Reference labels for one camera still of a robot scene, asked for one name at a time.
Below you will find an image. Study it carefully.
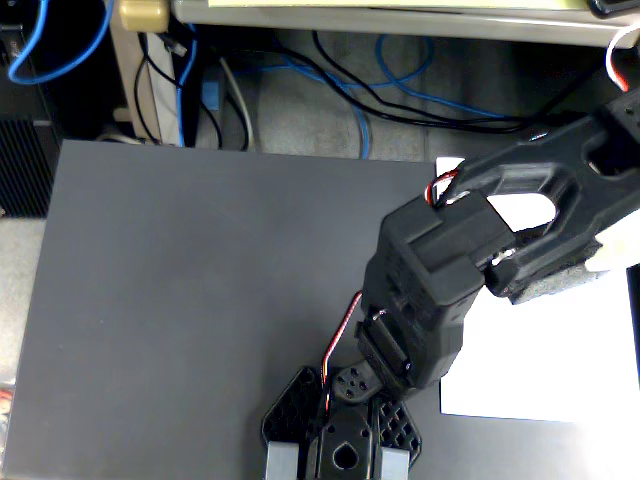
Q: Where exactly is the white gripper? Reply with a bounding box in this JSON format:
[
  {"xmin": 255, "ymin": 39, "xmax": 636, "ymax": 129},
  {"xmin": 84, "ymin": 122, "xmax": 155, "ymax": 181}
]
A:
[{"xmin": 587, "ymin": 209, "xmax": 640, "ymax": 274}]

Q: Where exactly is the black foam cube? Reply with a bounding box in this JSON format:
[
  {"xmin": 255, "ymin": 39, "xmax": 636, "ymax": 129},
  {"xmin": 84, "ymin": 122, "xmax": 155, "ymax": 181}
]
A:
[{"xmin": 507, "ymin": 239, "xmax": 604, "ymax": 306}]

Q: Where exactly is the white paper sheet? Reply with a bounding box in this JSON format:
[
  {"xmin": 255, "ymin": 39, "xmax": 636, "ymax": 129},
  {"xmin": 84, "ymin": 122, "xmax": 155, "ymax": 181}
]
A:
[{"xmin": 435, "ymin": 156, "xmax": 640, "ymax": 425}]

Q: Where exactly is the black device on desk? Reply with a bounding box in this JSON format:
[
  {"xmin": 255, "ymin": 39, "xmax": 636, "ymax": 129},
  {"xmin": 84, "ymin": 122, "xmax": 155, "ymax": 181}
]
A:
[{"xmin": 587, "ymin": 0, "xmax": 640, "ymax": 20}]

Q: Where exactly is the silver base clamp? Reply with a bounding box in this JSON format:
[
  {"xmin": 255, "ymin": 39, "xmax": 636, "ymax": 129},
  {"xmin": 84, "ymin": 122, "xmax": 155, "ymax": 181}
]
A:
[
  {"xmin": 264, "ymin": 440, "xmax": 301, "ymax": 480},
  {"xmin": 379, "ymin": 446, "xmax": 412, "ymax": 480}
]

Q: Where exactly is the grey desk edge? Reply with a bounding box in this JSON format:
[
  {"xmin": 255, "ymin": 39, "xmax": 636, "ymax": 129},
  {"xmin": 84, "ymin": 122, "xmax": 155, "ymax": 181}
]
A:
[{"xmin": 172, "ymin": 0, "xmax": 640, "ymax": 50}]

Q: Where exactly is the small blue box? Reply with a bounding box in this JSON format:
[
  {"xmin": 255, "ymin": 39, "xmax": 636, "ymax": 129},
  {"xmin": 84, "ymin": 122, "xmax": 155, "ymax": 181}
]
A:
[{"xmin": 201, "ymin": 82, "xmax": 222, "ymax": 112}]

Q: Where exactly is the dark grey table mat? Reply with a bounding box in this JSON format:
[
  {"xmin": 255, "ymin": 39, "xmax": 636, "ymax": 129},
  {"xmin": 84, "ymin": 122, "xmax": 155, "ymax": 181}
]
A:
[{"xmin": 3, "ymin": 139, "xmax": 640, "ymax": 480}]

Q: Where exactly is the white desk leg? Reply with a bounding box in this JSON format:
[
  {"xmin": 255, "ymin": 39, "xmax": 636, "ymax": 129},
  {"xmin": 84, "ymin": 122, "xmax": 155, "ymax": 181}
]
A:
[{"xmin": 109, "ymin": 24, "xmax": 184, "ymax": 147}]

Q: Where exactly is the clear network plug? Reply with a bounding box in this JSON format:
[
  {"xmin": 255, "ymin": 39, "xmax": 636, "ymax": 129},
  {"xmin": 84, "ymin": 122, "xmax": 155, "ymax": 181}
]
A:
[{"xmin": 162, "ymin": 34, "xmax": 189, "ymax": 57}]

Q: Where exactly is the beige plastic block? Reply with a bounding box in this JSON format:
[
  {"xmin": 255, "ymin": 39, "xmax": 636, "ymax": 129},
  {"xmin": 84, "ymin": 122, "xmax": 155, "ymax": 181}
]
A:
[{"xmin": 118, "ymin": 0, "xmax": 170, "ymax": 32}]

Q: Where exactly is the black ribbed case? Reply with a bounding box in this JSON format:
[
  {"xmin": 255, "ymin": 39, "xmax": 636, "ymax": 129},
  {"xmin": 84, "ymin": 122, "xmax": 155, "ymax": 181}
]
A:
[{"xmin": 0, "ymin": 117, "xmax": 57, "ymax": 219}]

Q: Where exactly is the long black floor cable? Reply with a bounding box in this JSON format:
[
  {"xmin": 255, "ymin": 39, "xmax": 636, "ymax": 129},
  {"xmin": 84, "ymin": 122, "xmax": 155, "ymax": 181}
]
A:
[{"xmin": 312, "ymin": 29, "xmax": 606, "ymax": 135}]

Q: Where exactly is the red white black servo wire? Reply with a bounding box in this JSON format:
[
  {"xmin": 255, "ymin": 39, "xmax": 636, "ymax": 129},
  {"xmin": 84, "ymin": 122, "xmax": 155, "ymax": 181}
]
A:
[
  {"xmin": 424, "ymin": 168, "xmax": 471, "ymax": 207},
  {"xmin": 604, "ymin": 24, "xmax": 640, "ymax": 94},
  {"xmin": 319, "ymin": 291, "xmax": 364, "ymax": 417}
]

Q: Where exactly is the long blue floor cable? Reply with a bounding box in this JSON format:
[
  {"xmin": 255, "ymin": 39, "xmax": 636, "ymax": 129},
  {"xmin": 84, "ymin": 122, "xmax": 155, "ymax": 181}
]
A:
[{"xmin": 234, "ymin": 33, "xmax": 511, "ymax": 161}]

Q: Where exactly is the beige thick cable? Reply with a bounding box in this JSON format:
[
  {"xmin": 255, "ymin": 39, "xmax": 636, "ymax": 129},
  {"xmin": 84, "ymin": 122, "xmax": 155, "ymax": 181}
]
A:
[{"xmin": 219, "ymin": 57, "xmax": 257, "ymax": 152}]

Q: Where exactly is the blue cable along leg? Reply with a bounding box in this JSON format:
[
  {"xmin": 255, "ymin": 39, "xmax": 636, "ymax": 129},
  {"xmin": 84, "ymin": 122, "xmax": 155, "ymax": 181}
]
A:
[{"xmin": 172, "ymin": 24, "xmax": 201, "ymax": 147}]

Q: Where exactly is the black cable by leg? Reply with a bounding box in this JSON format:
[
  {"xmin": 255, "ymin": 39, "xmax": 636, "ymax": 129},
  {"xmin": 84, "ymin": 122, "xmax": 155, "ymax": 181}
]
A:
[{"xmin": 133, "ymin": 32, "xmax": 225, "ymax": 151}]

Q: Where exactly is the blue looped network cable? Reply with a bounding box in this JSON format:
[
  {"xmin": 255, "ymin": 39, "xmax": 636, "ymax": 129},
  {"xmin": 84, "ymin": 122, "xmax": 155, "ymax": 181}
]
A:
[{"xmin": 6, "ymin": 0, "xmax": 116, "ymax": 85}]

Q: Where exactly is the clear packet with red wires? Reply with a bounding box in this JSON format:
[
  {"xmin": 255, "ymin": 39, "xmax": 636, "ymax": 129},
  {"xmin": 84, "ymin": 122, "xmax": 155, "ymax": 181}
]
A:
[{"xmin": 0, "ymin": 369, "xmax": 17, "ymax": 451}]

